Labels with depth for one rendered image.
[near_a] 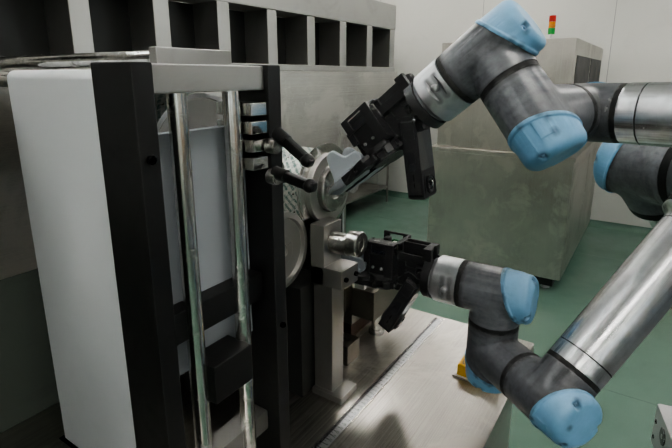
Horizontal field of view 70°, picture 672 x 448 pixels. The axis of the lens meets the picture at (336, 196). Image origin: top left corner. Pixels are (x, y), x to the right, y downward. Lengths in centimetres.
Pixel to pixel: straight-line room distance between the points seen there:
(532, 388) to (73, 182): 62
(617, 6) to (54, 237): 492
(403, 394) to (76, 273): 55
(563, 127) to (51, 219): 62
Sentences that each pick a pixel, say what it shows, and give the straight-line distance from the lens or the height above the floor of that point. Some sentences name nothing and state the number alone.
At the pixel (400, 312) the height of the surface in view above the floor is 105.
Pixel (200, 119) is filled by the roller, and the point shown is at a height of 138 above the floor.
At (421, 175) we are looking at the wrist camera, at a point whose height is 130.
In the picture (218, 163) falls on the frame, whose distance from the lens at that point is 47.
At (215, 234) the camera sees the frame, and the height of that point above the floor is 128.
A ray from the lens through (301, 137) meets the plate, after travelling 127.
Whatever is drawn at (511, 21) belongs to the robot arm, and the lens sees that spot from 60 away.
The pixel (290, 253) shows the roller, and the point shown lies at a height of 117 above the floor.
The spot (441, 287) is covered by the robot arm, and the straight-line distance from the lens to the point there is 77.
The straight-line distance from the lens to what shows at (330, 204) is 78.
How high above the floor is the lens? 143
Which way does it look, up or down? 14 degrees down
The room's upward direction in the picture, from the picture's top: straight up
